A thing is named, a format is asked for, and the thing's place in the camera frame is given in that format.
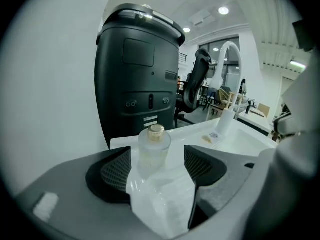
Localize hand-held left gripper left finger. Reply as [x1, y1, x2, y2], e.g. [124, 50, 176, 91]
[15, 146, 161, 240]

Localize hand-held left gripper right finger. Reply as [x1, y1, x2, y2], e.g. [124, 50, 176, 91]
[184, 145, 276, 230]

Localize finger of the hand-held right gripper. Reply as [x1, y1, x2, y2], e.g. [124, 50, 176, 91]
[272, 66, 320, 142]

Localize frosted glass bottle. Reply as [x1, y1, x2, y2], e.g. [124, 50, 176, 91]
[138, 124, 172, 175]

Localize white sink with black faucet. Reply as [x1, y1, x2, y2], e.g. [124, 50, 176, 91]
[236, 110, 274, 138]

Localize white table surface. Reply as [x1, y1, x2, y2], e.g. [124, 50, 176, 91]
[109, 116, 279, 238]

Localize black faucet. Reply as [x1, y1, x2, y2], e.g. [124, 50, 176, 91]
[245, 99, 257, 115]

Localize white curved faucet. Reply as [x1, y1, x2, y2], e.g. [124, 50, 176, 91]
[209, 40, 245, 138]

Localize black mesh office chair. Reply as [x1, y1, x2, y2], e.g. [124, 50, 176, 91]
[173, 48, 212, 129]

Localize large black machine cabinet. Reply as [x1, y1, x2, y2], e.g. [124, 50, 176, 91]
[94, 3, 187, 150]

